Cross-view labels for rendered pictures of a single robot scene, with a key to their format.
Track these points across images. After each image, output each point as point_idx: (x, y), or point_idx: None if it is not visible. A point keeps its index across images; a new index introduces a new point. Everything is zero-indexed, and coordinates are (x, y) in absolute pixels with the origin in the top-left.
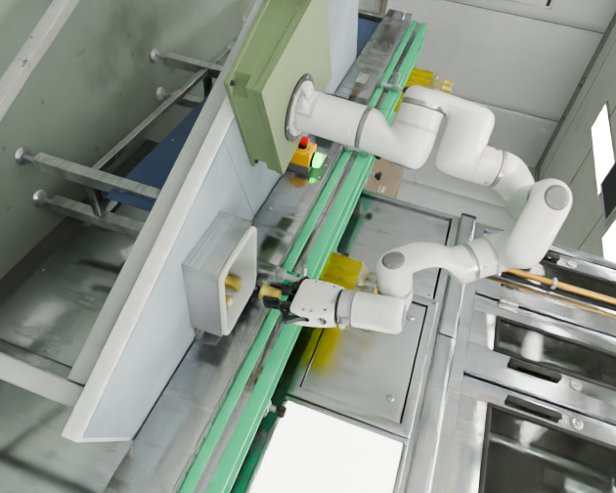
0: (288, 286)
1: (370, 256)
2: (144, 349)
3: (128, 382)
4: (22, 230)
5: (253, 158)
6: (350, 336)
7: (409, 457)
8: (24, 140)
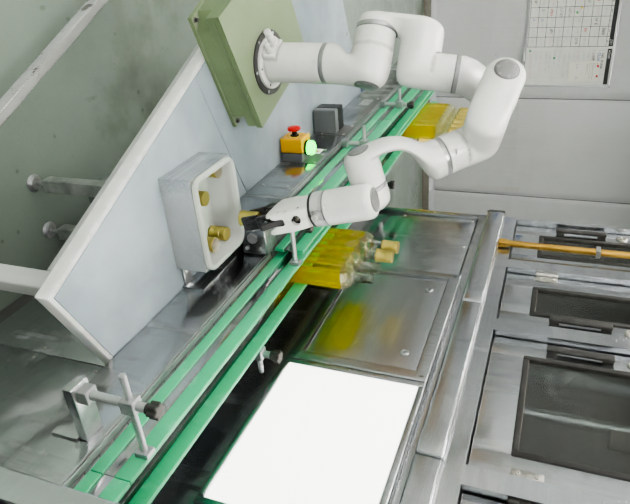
0: (267, 207)
1: None
2: (120, 249)
3: (104, 275)
4: (30, 259)
5: (233, 116)
6: (361, 309)
7: (428, 402)
8: (37, 168)
